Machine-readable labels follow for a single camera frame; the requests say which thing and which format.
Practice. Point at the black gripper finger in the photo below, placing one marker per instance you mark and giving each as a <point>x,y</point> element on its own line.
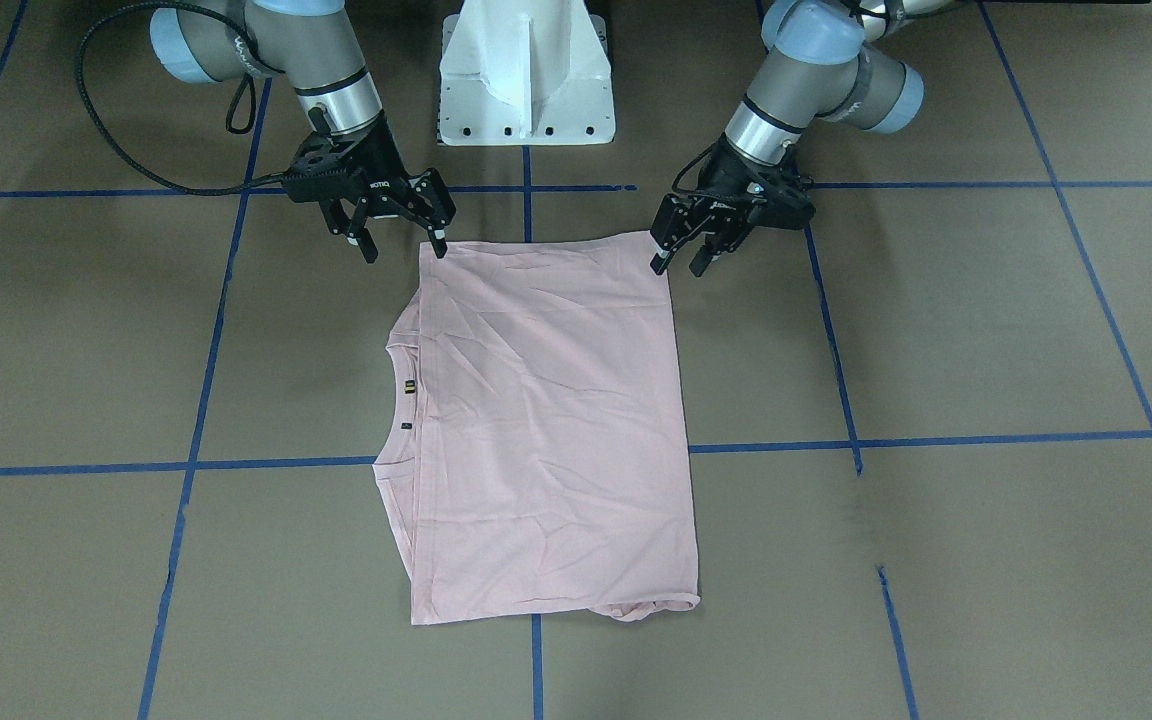
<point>704,257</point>
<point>665,252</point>
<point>362,239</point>
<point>437,233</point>

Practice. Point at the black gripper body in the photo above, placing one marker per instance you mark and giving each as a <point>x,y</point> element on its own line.
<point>722,179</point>
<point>377,163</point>

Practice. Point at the pink Snoopy t-shirt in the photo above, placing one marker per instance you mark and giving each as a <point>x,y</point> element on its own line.
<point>537,459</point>

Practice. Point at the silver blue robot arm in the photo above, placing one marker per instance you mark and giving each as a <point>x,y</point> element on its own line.
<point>821,63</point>
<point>311,43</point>

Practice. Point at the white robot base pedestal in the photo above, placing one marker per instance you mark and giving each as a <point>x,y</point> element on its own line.
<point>535,73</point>

